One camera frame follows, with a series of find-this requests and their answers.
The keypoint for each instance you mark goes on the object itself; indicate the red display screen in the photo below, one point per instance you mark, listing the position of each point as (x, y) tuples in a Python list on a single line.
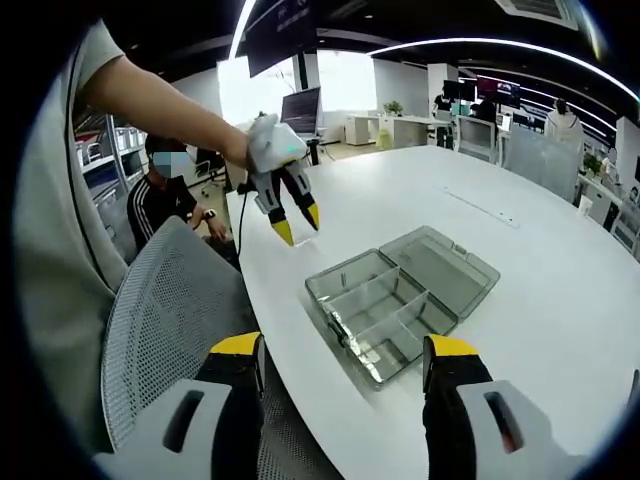
[(500, 92)]

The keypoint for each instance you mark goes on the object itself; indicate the grey mesh office chair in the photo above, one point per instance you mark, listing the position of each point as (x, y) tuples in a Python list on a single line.
[(165, 300)]

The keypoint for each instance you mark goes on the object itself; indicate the white counter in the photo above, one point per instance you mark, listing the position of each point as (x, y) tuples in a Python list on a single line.
[(410, 131)]

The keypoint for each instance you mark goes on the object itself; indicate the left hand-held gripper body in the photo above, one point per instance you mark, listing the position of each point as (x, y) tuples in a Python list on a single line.
[(275, 145)]

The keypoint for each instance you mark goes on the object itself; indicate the clear plastic divider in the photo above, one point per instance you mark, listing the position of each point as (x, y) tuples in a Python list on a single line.
[(305, 242), (365, 295), (390, 320)]

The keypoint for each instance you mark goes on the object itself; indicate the grey partition screen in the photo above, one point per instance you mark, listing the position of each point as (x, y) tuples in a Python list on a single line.
[(540, 160)]

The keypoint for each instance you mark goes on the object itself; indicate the black desk monitor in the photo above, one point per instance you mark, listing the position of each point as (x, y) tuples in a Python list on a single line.
[(300, 110)]

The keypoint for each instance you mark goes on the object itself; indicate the ceiling light strip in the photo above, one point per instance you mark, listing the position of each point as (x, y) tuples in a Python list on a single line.
[(243, 30), (500, 45)]

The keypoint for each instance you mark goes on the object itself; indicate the white trolley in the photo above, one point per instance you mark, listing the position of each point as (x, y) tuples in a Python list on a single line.
[(477, 140)]

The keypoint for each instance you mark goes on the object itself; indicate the grey transparent guide fixture box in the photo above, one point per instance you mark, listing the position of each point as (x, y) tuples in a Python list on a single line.
[(440, 270)]

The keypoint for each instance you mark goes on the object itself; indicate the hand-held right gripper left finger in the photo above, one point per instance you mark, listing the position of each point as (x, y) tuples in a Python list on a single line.
[(235, 415)]

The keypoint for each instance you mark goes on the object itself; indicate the potted plant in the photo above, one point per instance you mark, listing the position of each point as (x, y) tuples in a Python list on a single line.
[(393, 108)]

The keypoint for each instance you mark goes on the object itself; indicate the metal shelving rack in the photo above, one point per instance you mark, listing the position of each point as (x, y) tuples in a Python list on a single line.
[(110, 155)]

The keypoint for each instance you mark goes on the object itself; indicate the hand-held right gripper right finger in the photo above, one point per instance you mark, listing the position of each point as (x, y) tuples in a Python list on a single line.
[(450, 415)]

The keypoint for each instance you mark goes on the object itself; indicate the large black screen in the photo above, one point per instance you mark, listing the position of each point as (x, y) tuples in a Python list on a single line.
[(280, 35)]

